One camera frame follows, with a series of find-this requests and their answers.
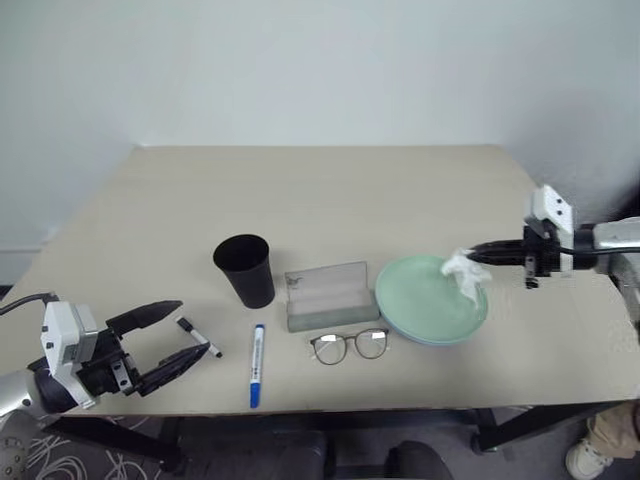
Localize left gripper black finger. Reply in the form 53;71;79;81
105;299;184;342
136;342;212;399

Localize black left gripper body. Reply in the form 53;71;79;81
74;319;147;400

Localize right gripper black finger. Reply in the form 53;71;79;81
470;251;527;267
461;239;527;255

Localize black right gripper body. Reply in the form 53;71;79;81
521;218;562;292

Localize small black whiteboard marker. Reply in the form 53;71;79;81
175;315;224;360

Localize white tissue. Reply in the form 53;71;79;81
439;247;493;304

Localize black plastic cup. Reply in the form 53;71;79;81
212;232;277;310

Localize thin brown round glasses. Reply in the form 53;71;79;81
308;327;392;367

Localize grey glasses case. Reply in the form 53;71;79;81
283;259;382;334

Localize blue whiteboard marker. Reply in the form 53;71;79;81
248;323;267;410

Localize mint green plate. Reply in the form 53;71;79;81
374;254;490;344

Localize light blue plate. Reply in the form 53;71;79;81
383;308;482;348

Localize beige trouser leg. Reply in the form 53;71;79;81
585;399;640;460

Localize white sneaker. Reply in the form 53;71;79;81
565;436;615;480

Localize dark grey rounded shape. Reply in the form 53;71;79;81
386;440;454;480

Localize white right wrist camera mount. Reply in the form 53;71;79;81
528;184;577;277

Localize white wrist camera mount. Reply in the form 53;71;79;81
528;184;577;277
41;300;99;411

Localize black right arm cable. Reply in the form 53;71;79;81
548;242;640;257

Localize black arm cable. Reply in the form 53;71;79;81
0;291;59;317
548;242;640;257

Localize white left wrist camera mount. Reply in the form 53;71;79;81
41;300;99;411

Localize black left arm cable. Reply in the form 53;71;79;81
0;291;59;317

